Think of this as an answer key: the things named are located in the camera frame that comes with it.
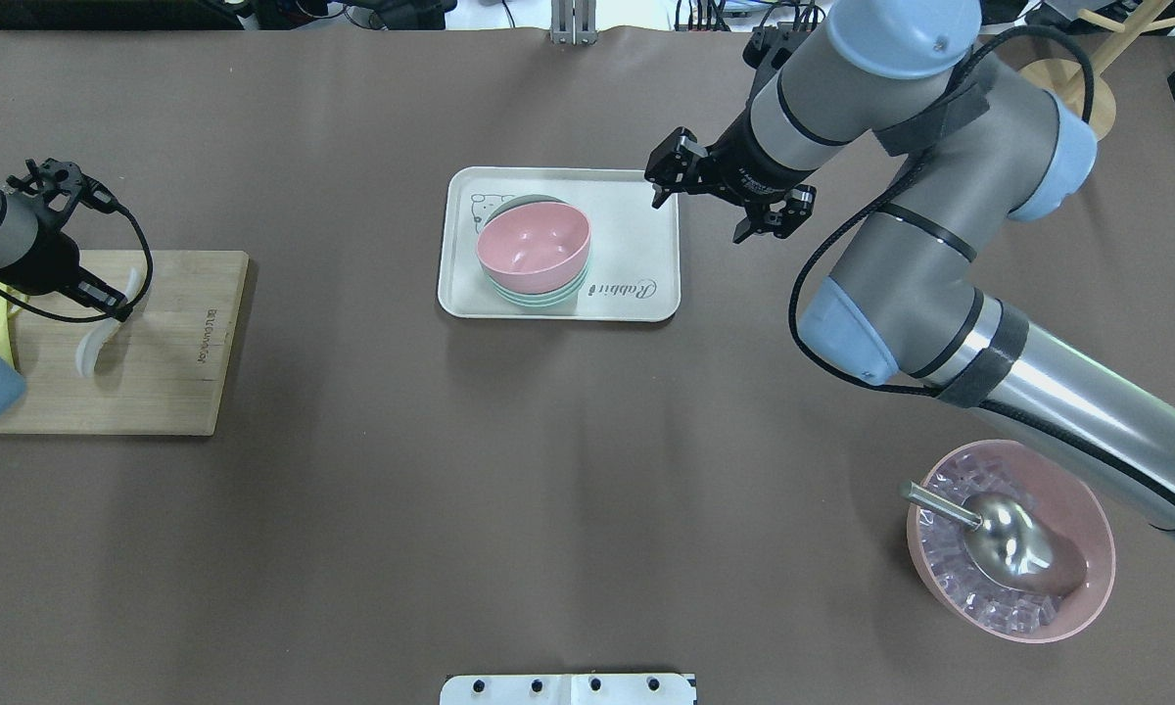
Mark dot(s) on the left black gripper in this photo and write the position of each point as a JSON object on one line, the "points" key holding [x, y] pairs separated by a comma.
{"points": [[52, 264]]}

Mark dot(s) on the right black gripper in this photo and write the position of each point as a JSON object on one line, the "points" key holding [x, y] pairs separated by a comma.
{"points": [[750, 160]]}

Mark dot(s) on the white ceramic spoon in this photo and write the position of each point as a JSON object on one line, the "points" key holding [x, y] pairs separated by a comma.
{"points": [[87, 352]]}

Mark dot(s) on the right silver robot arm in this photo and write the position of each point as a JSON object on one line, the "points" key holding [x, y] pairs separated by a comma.
{"points": [[896, 313]]}

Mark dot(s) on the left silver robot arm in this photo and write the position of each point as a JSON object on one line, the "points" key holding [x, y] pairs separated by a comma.
{"points": [[44, 200]]}

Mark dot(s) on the pink ice bowl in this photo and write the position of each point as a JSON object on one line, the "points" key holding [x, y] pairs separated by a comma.
{"points": [[1052, 497]]}

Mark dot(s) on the wooden cutting board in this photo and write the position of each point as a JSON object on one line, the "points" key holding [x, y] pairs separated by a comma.
{"points": [[161, 374]]}

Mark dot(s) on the cream rabbit tray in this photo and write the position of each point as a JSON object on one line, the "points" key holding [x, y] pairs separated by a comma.
{"points": [[633, 272]]}

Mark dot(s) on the green stacked bowls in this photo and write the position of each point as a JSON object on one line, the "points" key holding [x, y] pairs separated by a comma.
{"points": [[539, 294]]}

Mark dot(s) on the wooden mug tree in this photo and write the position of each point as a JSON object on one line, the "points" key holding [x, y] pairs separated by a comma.
{"points": [[1079, 88]]}

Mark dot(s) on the metal ice scoop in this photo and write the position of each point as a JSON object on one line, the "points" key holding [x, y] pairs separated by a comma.
{"points": [[1006, 544]]}

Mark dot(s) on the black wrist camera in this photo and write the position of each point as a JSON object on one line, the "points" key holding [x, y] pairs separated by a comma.
{"points": [[770, 46]]}

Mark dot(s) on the aluminium frame post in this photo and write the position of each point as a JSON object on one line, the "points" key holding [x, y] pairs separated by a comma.
{"points": [[573, 22]]}

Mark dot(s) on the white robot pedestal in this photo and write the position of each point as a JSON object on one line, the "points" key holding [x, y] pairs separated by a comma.
{"points": [[580, 688]]}

